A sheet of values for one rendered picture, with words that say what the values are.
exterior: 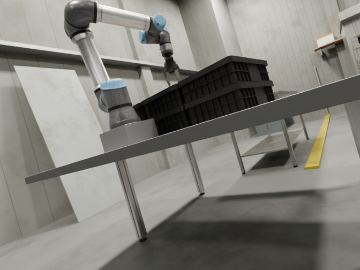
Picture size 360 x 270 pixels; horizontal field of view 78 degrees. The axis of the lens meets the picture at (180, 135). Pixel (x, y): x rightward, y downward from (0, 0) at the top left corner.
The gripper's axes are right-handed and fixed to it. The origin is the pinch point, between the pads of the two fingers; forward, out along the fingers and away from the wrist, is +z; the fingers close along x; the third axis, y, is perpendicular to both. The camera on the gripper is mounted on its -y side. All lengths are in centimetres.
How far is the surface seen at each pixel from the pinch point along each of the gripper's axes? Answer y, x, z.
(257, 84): -39, -33, 17
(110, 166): 208, 110, 56
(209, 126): -83, -1, 31
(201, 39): 591, -157, -258
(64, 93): 212, 155, -69
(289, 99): -94, -15, 29
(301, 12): 542, -472, -259
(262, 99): -37, -35, 24
